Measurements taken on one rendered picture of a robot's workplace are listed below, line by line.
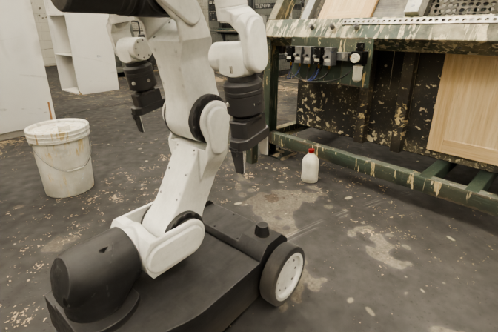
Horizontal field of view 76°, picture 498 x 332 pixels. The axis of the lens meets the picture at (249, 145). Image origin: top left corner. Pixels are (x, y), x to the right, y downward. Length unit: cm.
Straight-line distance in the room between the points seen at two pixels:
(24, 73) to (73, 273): 251
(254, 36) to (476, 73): 133
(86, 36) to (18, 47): 191
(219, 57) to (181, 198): 43
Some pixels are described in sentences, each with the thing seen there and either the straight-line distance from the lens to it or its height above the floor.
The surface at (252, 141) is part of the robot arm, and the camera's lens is 73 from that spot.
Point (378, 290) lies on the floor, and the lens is 129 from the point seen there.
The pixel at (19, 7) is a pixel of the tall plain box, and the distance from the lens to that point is 322.
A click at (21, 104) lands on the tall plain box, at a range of 323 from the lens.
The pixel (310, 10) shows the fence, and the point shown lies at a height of 95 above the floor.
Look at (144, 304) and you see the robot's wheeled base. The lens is 97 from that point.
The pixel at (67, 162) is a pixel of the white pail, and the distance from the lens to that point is 190.
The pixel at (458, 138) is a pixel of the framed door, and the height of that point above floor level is 34.
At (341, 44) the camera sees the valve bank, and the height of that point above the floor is 77.
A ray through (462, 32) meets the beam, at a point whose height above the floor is 84.
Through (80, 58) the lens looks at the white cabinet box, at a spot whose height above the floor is 49.
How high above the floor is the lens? 85
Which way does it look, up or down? 20 degrees down
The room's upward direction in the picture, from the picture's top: straight up
